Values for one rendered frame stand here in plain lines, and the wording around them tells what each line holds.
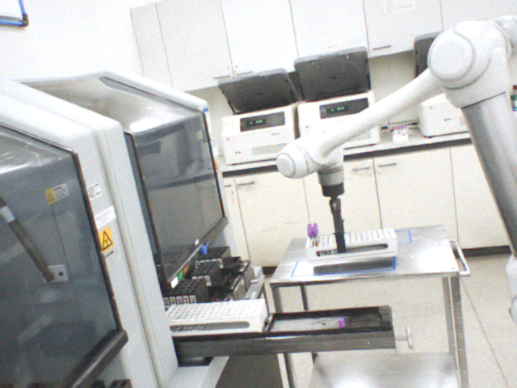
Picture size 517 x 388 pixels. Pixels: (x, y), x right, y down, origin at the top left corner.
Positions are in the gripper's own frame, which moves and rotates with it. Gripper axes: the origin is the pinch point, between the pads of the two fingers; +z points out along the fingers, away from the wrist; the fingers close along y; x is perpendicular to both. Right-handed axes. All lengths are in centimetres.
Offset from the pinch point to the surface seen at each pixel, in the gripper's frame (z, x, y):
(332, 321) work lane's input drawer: 10.0, 4.2, -36.7
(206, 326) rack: 9, 41, -35
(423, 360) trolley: 63, -24, 23
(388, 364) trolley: 63, -10, 21
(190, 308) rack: 4, 45, -33
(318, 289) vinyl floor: 91, 27, 161
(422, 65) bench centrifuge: -46, -69, 229
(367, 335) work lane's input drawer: 10.6, -4.9, -44.9
